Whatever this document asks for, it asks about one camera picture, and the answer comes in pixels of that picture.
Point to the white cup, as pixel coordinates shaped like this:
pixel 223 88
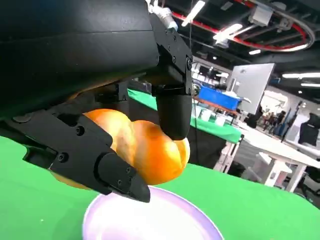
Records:
pixel 206 115
pixel 220 120

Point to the grey board panel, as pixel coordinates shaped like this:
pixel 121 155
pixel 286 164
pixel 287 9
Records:
pixel 250 85

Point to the black chair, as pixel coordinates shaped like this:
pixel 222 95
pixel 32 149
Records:
pixel 310 130

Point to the white background table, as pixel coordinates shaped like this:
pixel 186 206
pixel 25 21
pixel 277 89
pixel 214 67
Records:
pixel 275 147

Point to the lilac plate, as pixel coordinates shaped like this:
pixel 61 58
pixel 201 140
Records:
pixel 150 220

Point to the white ceiling light tube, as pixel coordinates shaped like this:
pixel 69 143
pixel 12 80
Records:
pixel 226 33
pixel 192 13

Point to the blue plastic bin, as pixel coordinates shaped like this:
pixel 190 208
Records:
pixel 217 97

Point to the green table cloth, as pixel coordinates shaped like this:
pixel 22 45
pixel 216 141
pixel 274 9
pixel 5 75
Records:
pixel 250 205

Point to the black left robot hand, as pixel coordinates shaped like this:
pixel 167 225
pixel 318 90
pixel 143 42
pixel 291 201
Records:
pixel 75 50

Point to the orange and white bread roll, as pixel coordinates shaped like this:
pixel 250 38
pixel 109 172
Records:
pixel 155 160

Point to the person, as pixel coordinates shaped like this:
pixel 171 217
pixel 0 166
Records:
pixel 282 120

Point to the grey ceiling box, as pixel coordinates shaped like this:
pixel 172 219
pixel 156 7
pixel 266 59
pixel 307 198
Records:
pixel 260 13

